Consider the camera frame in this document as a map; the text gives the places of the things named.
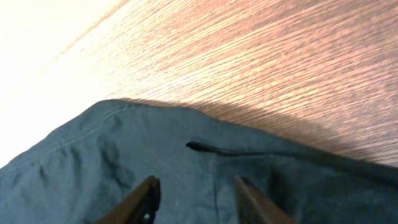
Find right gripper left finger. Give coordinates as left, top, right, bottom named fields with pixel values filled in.
left=94, top=175, right=161, bottom=224

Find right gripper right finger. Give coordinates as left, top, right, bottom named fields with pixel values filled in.
left=234, top=177, right=297, bottom=224

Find black shorts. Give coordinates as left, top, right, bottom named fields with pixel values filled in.
left=1, top=100, right=397, bottom=223

